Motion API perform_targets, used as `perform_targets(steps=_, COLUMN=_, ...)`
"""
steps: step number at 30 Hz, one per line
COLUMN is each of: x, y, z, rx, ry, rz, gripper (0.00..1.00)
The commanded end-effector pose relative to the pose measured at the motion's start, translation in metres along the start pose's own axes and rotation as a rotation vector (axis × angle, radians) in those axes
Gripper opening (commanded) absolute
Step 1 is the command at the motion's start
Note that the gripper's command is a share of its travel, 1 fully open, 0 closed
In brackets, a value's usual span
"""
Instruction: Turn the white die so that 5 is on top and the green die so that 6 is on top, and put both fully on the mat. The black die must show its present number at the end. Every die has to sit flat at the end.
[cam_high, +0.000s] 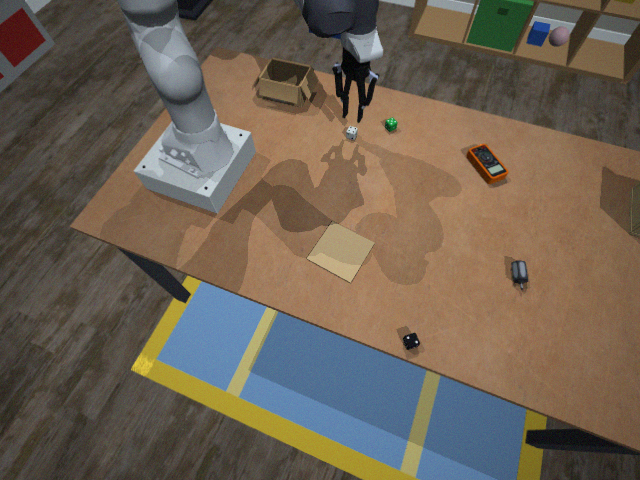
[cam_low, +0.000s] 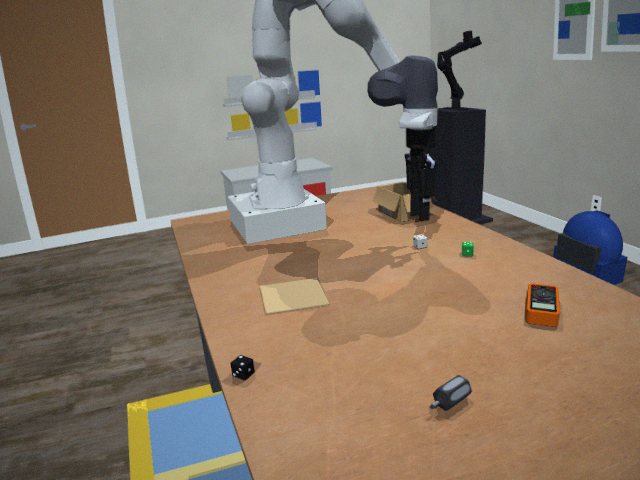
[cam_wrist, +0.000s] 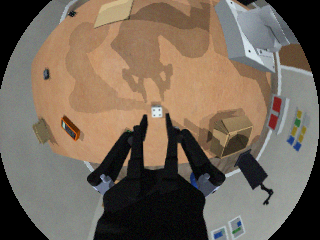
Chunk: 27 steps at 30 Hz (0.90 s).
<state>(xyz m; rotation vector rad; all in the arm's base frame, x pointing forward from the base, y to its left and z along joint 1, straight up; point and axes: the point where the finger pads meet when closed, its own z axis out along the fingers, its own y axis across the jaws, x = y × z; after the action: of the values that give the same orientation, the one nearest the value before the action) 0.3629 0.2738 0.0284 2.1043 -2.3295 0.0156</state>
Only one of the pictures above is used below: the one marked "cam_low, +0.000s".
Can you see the white die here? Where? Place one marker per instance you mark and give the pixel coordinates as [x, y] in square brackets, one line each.
[420, 241]

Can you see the orange digital multimeter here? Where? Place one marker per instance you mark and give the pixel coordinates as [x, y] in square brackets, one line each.
[542, 306]

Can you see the beige square mat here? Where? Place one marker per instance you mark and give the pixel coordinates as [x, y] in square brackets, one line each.
[294, 295]

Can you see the green die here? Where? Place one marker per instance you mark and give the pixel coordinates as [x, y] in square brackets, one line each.
[467, 248]

